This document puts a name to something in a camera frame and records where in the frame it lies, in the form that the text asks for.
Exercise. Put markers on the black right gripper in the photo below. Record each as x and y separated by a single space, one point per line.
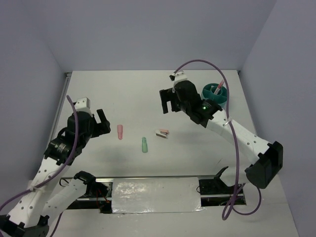
167 95

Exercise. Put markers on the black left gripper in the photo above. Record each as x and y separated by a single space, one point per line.
104 126

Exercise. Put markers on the pink translucent pen cap tube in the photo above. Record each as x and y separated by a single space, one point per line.
120 131

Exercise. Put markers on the pink pen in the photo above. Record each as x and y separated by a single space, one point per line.
218 88

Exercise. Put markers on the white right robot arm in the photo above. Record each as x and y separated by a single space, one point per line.
266 159

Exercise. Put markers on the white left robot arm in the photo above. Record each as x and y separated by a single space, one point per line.
36 207

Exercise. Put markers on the pink white stapler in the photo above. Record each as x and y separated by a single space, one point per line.
162 133

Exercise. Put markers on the teal round divided container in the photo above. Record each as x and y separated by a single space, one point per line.
220 98

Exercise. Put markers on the green glue stick tube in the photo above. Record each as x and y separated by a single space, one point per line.
144 145

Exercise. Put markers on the silver foil cover plate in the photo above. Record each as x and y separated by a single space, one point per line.
155 195

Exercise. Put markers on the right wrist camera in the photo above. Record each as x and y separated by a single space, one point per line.
178 77

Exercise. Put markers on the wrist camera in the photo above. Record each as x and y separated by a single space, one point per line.
83 104
178 77

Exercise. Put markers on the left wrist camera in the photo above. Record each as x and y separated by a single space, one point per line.
83 104

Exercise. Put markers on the aluminium table edge rail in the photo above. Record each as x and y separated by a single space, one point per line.
60 104

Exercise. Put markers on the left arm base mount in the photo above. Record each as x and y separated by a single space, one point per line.
97 195

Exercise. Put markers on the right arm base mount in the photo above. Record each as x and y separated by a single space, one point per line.
213 191

